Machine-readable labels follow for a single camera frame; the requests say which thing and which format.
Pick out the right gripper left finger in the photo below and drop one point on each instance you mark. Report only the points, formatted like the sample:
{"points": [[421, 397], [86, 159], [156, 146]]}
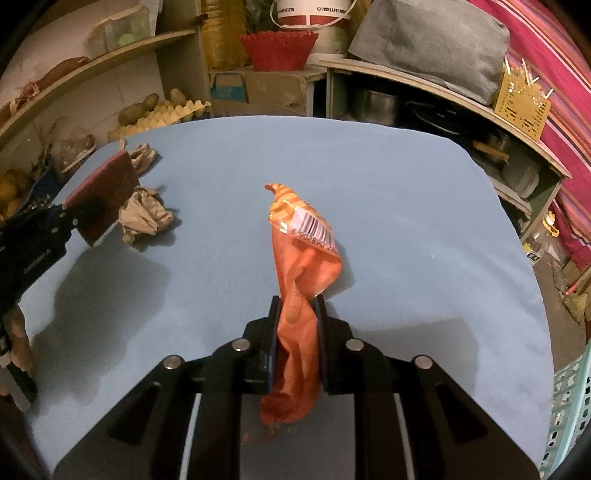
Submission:
{"points": [[183, 419]]}

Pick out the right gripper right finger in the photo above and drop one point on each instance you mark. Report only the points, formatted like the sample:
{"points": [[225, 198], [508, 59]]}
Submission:
{"points": [[412, 420]]}

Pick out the dark red scouring pad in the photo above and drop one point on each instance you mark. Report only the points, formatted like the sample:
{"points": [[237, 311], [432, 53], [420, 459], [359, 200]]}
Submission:
{"points": [[95, 203]]}

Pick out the brown paper ball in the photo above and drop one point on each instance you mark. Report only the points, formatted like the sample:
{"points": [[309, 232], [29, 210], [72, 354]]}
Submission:
{"points": [[143, 214]]}

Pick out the small brown paper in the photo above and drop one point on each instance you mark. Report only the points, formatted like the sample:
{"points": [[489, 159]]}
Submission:
{"points": [[142, 157]]}

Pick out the orange snack wrapper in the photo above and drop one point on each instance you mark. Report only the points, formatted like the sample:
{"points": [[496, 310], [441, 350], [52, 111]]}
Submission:
{"points": [[307, 263]]}

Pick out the person's left hand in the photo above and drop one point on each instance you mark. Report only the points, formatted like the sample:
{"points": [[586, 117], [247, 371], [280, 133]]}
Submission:
{"points": [[20, 355]]}

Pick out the dusty plastic bag container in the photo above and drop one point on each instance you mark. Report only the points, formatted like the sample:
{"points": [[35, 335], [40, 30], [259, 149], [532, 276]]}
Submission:
{"points": [[69, 145]]}

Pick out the light blue plastic basket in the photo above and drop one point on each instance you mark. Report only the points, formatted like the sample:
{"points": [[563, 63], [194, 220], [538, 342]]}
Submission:
{"points": [[570, 412]]}

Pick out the brown potato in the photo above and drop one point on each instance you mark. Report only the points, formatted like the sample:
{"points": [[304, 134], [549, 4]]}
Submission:
{"points": [[177, 97], [131, 114]]}

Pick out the light blue table cloth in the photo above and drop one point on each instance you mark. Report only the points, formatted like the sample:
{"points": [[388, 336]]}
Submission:
{"points": [[430, 264]]}

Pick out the yellow egg tray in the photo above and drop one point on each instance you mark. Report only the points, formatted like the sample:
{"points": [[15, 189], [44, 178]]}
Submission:
{"points": [[164, 114]]}

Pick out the plastic oil bottle yellow label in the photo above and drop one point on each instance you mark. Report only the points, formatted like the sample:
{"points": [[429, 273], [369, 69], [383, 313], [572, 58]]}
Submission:
{"points": [[541, 238]]}

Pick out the cardboard box blue label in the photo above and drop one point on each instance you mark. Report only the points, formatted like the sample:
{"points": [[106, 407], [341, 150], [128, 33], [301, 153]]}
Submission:
{"points": [[249, 93]]}

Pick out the grey wooden shelf cabinet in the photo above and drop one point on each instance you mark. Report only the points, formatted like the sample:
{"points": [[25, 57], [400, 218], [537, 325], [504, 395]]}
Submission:
{"points": [[526, 175]]}

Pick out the yellow oil jug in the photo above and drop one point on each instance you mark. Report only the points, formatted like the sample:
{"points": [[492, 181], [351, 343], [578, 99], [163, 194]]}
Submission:
{"points": [[225, 24]]}

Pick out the red plastic basket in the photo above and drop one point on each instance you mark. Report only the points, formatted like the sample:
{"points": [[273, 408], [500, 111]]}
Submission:
{"points": [[280, 51]]}

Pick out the yellow wicker basket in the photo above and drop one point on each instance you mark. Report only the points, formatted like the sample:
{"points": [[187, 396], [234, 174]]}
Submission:
{"points": [[521, 101]]}

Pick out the white red plastic bucket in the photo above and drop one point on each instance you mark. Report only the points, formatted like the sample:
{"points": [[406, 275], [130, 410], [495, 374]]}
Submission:
{"points": [[328, 18]]}

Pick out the striped pink red cloth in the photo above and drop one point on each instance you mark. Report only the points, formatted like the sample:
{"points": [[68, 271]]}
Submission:
{"points": [[538, 38]]}

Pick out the grey fabric bag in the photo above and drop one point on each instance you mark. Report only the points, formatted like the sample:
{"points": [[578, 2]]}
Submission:
{"points": [[452, 43]]}

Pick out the wall shelf plank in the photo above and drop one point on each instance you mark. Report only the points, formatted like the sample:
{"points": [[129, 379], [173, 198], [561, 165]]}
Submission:
{"points": [[84, 73]]}

